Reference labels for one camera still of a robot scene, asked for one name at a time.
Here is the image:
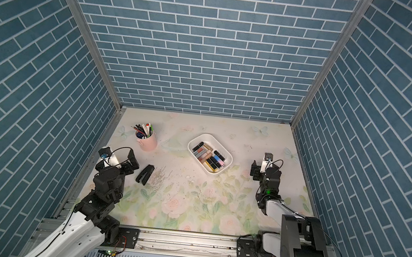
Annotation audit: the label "black gold lipstick tube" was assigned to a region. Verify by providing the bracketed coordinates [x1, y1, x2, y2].
[205, 160, 218, 173]

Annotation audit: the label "pink nude lipstick tube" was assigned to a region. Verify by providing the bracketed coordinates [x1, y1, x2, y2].
[199, 151, 212, 162]

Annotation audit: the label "white plastic storage box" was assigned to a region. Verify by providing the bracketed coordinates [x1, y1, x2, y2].
[187, 133, 233, 176]

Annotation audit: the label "silver lipstick tube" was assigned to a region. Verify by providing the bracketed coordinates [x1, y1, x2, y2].
[195, 149, 207, 158]

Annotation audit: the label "dark red lipstick tube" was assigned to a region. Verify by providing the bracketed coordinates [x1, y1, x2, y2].
[192, 142, 204, 153]

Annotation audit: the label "blue pink lipstick tube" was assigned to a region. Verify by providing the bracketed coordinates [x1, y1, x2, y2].
[214, 155, 225, 167]

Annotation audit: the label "brown beige lipstick tube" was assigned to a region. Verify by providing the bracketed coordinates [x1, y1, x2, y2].
[199, 153, 213, 164]

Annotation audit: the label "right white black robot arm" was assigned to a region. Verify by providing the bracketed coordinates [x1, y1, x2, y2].
[250, 161, 328, 257]

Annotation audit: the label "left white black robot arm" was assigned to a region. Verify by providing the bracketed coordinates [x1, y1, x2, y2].
[24, 147, 139, 257]

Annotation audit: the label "black stapler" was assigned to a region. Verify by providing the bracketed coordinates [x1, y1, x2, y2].
[135, 165, 155, 186]

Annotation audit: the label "pink pen holder bucket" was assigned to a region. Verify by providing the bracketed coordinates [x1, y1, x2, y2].
[136, 134, 158, 152]

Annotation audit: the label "pens in bucket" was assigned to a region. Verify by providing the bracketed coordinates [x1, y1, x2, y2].
[132, 124, 154, 139]

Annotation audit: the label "left green circuit board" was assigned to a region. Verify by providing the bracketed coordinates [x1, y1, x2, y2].
[93, 250, 117, 257]

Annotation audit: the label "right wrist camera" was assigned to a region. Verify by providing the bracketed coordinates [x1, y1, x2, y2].
[260, 152, 273, 173]

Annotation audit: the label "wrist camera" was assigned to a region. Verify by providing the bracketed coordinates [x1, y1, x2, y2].
[260, 152, 273, 173]
[99, 146, 121, 168]

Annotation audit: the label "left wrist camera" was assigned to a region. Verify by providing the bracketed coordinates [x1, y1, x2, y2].
[99, 146, 121, 168]

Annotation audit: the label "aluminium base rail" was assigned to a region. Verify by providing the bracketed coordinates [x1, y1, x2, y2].
[28, 214, 345, 257]

